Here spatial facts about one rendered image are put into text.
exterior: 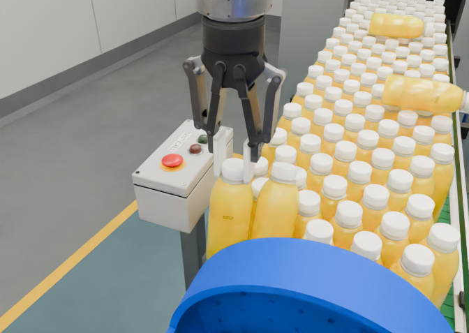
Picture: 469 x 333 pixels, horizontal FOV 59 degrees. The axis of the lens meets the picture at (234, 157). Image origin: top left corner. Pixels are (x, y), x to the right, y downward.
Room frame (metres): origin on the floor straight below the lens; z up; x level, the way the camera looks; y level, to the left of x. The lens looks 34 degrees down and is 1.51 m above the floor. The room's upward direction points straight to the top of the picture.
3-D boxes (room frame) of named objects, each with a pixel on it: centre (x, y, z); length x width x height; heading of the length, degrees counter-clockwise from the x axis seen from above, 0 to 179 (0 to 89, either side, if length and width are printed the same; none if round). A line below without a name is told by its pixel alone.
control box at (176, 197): (0.62, 0.09, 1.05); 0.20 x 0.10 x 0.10; 158
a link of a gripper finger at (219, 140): (0.50, 0.02, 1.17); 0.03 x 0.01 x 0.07; 158
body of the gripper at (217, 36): (0.49, 0.00, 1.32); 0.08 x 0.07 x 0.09; 68
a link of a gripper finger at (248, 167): (0.49, -0.02, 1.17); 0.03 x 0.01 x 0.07; 158
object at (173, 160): (0.57, 0.10, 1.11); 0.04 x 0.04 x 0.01
